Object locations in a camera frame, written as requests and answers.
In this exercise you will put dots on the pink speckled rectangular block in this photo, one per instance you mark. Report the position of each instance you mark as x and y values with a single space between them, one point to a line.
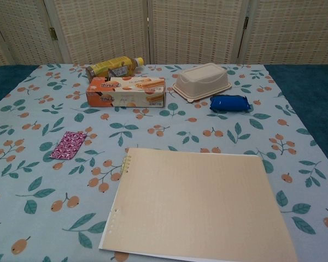
67 146

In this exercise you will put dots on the floral light blue tablecloth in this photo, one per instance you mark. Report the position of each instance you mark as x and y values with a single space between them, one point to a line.
180 131

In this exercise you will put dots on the orange biscuit roll box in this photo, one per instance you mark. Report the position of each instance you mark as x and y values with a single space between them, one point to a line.
125 92

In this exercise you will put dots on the beige lidded food container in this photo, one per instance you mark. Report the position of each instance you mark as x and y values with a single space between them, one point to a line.
199 77

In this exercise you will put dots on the blue snack packet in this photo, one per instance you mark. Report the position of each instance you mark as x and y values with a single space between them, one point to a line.
227 103

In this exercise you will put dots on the beige spiral notebook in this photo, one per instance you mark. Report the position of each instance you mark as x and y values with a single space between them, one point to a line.
196 204

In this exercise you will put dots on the yellow label tea bottle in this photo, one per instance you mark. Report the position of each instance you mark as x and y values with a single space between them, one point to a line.
109 66

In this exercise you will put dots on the brass screen hinge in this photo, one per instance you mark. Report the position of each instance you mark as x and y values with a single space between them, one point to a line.
53 32
246 23

